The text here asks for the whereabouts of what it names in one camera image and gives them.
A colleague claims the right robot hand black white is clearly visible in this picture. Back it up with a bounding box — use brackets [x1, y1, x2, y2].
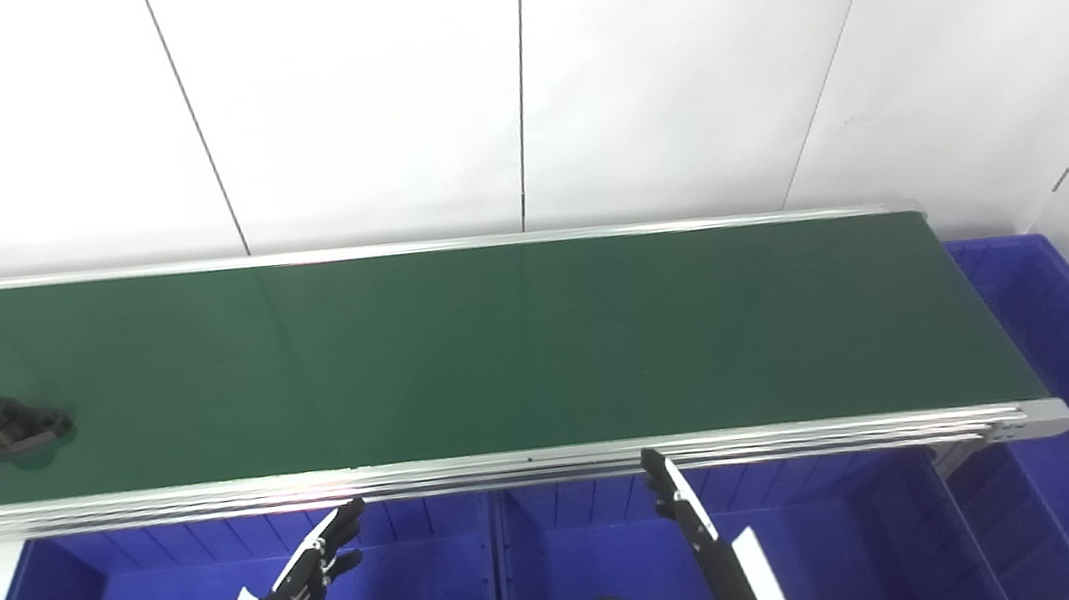
[573, 433, 794, 600]

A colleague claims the black machined flange part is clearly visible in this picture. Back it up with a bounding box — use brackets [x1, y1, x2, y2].
[0, 386, 79, 462]

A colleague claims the green conveyor belt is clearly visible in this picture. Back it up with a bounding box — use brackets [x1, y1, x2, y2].
[0, 131, 1069, 588]

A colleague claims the green conveyor belt surface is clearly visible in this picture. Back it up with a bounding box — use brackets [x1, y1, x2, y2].
[0, 170, 1050, 519]

